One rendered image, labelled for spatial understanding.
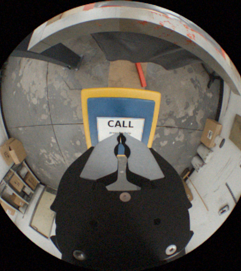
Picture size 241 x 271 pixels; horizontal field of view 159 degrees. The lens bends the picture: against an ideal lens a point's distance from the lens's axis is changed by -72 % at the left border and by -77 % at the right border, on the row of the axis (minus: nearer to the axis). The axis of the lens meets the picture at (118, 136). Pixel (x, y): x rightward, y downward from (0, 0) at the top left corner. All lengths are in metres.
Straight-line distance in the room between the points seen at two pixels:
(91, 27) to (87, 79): 1.03
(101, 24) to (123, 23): 0.03
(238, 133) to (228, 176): 0.83
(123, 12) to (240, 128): 2.09
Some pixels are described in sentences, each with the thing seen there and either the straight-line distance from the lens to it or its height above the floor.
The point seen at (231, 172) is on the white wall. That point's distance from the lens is 2.25.
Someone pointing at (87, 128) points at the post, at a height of 0.95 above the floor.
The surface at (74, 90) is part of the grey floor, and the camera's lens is 1.23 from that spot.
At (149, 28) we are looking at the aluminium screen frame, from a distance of 0.17.
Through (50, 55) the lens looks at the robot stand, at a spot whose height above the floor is 0.53.
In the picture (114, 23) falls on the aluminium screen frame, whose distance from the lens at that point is 0.16.
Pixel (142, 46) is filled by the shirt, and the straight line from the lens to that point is 0.40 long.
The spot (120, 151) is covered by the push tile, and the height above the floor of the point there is 0.97.
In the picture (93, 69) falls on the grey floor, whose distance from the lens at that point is 1.17.
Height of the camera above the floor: 1.09
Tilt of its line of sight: 62 degrees down
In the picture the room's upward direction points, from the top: 180 degrees counter-clockwise
